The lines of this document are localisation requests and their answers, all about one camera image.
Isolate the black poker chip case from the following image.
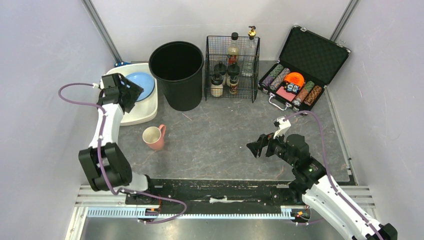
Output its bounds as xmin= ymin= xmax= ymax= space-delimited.
xmin=257 ymin=25 xmax=351 ymax=112

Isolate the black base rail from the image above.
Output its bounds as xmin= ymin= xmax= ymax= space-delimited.
xmin=125 ymin=178 xmax=306 ymax=215

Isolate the spice jar black lid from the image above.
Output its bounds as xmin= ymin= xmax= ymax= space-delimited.
xmin=210 ymin=73 xmax=224 ymax=97
xmin=227 ymin=62 xmax=240 ymax=78
xmin=213 ymin=61 xmax=227 ymax=77

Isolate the purple cable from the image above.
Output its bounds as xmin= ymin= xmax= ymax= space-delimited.
xmin=284 ymin=110 xmax=385 ymax=240
xmin=57 ymin=82 xmax=188 ymax=225

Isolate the blue plate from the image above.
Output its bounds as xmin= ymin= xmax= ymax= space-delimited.
xmin=126 ymin=72 xmax=156 ymax=102

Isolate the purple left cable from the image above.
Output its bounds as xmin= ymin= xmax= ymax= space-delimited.
xmin=57 ymin=82 xmax=188 ymax=225

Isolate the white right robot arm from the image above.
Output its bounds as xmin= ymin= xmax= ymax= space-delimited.
xmin=246 ymin=133 xmax=398 ymax=240

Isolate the small dark spice jar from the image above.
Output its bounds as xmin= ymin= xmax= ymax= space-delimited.
xmin=229 ymin=75 xmax=239 ymax=95

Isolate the blue dice box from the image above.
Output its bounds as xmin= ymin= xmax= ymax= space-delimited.
xmin=286 ymin=83 xmax=300 ymax=94

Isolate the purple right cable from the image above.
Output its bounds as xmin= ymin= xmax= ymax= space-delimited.
xmin=284 ymin=110 xmax=385 ymax=240

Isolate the orange round toy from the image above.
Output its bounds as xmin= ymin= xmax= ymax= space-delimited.
xmin=284 ymin=72 xmax=305 ymax=87

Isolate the green brown chip roll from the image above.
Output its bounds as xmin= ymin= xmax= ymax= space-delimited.
xmin=292 ymin=81 xmax=315 ymax=106

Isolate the pink poker chip roll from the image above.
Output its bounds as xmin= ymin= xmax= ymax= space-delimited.
xmin=269 ymin=67 xmax=291 ymax=91

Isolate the pink card deck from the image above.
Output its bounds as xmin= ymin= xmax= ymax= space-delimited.
xmin=276 ymin=86 xmax=297 ymax=102

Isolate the pink handled cream mug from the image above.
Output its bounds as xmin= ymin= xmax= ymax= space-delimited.
xmin=142 ymin=124 xmax=167 ymax=151

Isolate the black wire basket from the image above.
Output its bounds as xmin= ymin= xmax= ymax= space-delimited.
xmin=203 ymin=35 xmax=261 ymax=103

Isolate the blue toy car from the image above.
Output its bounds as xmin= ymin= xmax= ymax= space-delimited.
xmin=114 ymin=61 xmax=130 ymax=68

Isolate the black trash bin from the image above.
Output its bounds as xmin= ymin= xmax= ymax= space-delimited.
xmin=148 ymin=41 xmax=205 ymax=112

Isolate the white rectangular basin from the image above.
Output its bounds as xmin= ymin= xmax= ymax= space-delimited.
xmin=106 ymin=62 xmax=158 ymax=126

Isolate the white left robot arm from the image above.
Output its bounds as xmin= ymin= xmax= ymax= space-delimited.
xmin=78 ymin=73 xmax=150 ymax=193

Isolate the clear bottle gold pump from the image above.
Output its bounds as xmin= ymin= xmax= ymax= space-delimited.
xmin=241 ymin=25 xmax=256 ymax=77

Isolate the sauce bottle red label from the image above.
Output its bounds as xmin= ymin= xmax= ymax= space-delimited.
xmin=226 ymin=32 xmax=240 ymax=66

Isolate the green poker chip roll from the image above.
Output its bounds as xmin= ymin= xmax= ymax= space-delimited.
xmin=260 ymin=64 xmax=284 ymax=87

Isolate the brown poker chip roll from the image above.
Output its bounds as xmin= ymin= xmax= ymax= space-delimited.
xmin=303 ymin=85 xmax=323 ymax=106

